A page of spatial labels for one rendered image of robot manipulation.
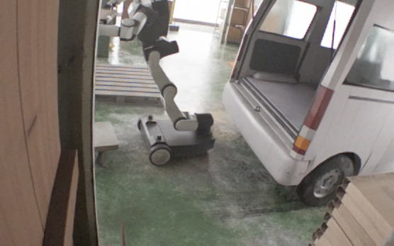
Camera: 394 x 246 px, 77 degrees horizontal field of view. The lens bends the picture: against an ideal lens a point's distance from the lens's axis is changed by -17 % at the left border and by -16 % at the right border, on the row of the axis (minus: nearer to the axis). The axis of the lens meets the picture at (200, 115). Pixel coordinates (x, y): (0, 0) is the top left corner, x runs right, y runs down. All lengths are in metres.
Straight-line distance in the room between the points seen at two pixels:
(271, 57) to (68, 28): 2.83
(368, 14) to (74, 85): 1.78
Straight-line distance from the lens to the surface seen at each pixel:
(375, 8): 2.05
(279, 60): 3.28
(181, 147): 2.58
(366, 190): 1.05
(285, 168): 2.12
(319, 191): 2.55
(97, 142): 2.44
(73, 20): 0.52
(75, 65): 0.54
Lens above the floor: 1.55
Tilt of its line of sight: 26 degrees down
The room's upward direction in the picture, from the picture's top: 12 degrees clockwise
